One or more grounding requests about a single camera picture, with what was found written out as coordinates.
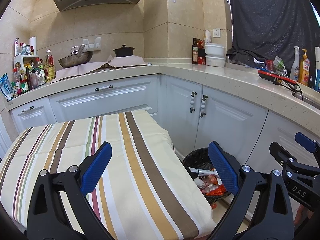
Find orange snack bag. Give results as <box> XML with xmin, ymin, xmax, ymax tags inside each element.
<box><xmin>204</xmin><ymin>175</ymin><xmax>227</xmax><ymax>196</ymax></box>

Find red kitchen tool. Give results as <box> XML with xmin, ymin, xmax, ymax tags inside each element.
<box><xmin>258</xmin><ymin>70</ymin><xmax>298</xmax><ymax>86</ymax></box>

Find black trash bin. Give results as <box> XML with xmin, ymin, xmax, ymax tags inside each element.
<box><xmin>182</xmin><ymin>147</ymin><xmax>231</xmax><ymax>205</ymax></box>

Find person's right hand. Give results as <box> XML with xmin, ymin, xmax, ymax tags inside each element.
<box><xmin>294</xmin><ymin>205</ymin><xmax>314</xmax><ymax>230</ymax></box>

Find white spray bottle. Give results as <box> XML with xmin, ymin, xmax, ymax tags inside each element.
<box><xmin>290</xmin><ymin>46</ymin><xmax>299</xmax><ymax>81</ymax></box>

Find yellow dish soap bottle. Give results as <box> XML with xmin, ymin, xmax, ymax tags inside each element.
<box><xmin>298</xmin><ymin>49</ymin><xmax>310</xmax><ymax>86</ymax></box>

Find striped tablecloth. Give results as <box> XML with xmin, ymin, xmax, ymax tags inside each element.
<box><xmin>1</xmin><ymin>111</ymin><xmax>216</xmax><ymax>239</ymax></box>

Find white stacked bowls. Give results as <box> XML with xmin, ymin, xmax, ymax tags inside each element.
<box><xmin>204</xmin><ymin>43</ymin><xmax>226</xmax><ymax>67</ymax></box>

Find black hanging cloth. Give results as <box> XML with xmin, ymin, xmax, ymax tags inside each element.
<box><xmin>227</xmin><ymin>0</ymin><xmax>319</xmax><ymax>71</ymax></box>

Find red packaged goods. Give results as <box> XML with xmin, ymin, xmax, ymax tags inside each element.
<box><xmin>197</xmin><ymin>39</ymin><xmax>206</xmax><ymax>64</ymax></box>

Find blue white seasoning bag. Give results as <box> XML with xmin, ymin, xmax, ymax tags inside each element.
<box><xmin>0</xmin><ymin>74</ymin><xmax>13</xmax><ymax>101</ymax></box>

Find dark sauce bottle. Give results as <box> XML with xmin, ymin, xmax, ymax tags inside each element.
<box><xmin>192</xmin><ymin>37</ymin><xmax>198</xmax><ymax>64</ymax></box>

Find white spice rack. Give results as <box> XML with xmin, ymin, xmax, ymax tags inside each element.
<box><xmin>13</xmin><ymin>55</ymin><xmax>47</xmax><ymax>93</ymax></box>

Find cooking oil bottle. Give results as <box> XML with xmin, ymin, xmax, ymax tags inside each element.
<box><xmin>46</xmin><ymin>49</ymin><xmax>56</xmax><ymax>82</ymax></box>

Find steel wok pan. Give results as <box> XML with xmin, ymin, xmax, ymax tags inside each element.
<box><xmin>59</xmin><ymin>44</ymin><xmax>93</xmax><ymax>68</ymax></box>

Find beige stove cover cloth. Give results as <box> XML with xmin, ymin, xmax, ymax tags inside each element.
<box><xmin>50</xmin><ymin>55</ymin><xmax>148</xmax><ymax>83</ymax></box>

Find paper towel roll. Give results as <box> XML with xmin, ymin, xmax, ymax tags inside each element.
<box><xmin>29</xmin><ymin>36</ymin><xmax>37</xmax><ymax>55</ymax></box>

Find black lidded pot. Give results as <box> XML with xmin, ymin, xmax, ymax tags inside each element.
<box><xmin>113</xmin><ymin>44</ymin><xmax>135</xmax><ymax>57</ymax></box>

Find right cabinet door handle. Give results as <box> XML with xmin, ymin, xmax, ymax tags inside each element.
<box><xmin>200</xmin><ymin>94</ymin><xmax>208</xmax><ymax>118</ymax></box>

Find cabinet door handle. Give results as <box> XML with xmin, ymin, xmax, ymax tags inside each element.
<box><xmin>200</xmin><ymin>94</ymin><xmax>208</xmax><ymax>118</ymax></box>
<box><xmin>190</xmin><ymin>91</ymin><xmax>197</xmax><ymax>113</ymax></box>

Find left cabinet door handle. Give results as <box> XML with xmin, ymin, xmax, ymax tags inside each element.
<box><xmin>190</xmin><ymin>91</ymin><xmax>197</xmax><ymax>113</ymax></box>

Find small drawer handle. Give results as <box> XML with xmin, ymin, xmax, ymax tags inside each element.
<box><xmin>21</xmin><ymin>106</ymin><xmax>34</xmax><ymax>113</ymax></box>

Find white wall socket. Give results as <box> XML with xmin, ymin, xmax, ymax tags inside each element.
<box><xmin>213</xmin><ymin>28</ymin><xmax>221</xmax><ymax>37</ymax></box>

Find wide drawer handle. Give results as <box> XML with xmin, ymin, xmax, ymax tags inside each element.
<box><xmin>95</xmin><ymin>85</ymin><xmax>113</xmax><ymax>92</ymax></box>

